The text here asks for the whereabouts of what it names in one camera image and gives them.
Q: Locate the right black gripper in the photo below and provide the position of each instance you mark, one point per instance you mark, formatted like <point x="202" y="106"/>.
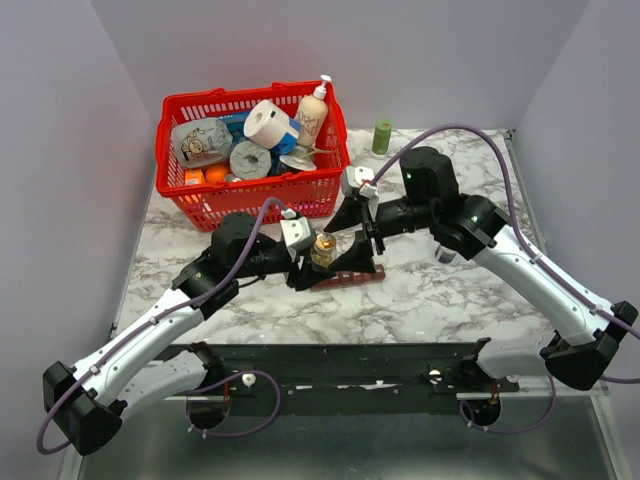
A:
<point x="352" y="212"/>

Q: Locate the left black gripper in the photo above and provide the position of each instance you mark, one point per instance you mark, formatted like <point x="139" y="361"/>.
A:
<point x="310" y="274"/>

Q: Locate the clear pill bottle yellow pills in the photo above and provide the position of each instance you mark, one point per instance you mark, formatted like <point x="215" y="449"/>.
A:
<point x="324" y="250"/>

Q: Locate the red weekly pill organizer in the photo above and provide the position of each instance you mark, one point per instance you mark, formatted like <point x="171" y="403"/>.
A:
<point x="350" y="279"/>

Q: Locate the green lid of bottle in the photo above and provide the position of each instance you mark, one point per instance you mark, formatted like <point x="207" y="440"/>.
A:
<point x="382" y="135"/>

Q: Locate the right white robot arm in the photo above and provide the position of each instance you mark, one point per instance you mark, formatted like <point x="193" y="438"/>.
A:
<point x="587" y="329"/>

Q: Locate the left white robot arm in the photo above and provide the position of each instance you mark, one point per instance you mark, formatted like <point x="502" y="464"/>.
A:
<point x="91" y="399"/>

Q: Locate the white small pill bottle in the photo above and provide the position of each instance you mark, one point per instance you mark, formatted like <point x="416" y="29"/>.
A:
<point x="444" y="255"/>

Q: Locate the silver tin can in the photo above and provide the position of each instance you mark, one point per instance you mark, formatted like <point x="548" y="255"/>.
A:
<point x="302" y="158"/>

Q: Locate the grey toilet paper roll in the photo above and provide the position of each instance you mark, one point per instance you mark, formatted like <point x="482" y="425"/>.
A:
<point x="250" y="161"/>

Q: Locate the orange fruit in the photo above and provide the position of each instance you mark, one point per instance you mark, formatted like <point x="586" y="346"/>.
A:
<point x="216" y="173"/>

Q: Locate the cream pump lotion bottle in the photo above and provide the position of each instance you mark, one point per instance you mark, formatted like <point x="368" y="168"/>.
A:
<point x="312" y="112"/>

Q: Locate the red plastic shopping basket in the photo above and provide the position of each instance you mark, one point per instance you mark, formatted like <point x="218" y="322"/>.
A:
<point x="312" y="193"/>

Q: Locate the white toilet paper roll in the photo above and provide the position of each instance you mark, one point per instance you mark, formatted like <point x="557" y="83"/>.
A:
<point x="267" y="124"/>

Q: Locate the orange small box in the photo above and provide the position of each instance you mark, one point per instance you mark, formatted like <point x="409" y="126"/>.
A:
<point x="194" y="177"/>

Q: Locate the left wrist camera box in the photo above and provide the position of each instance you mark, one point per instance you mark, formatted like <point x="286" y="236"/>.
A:
<point x="298" y="233"/>

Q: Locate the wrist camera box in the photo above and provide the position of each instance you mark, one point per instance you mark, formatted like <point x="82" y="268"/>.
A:
<point x="356" y="182"/>
<point x="298" y="233"/>

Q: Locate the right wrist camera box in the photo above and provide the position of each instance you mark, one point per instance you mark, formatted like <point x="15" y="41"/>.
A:
<point x="356" y="182"/>

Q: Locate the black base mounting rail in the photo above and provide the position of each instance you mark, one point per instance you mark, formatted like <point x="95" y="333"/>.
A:
<point x="342" y="379"/>

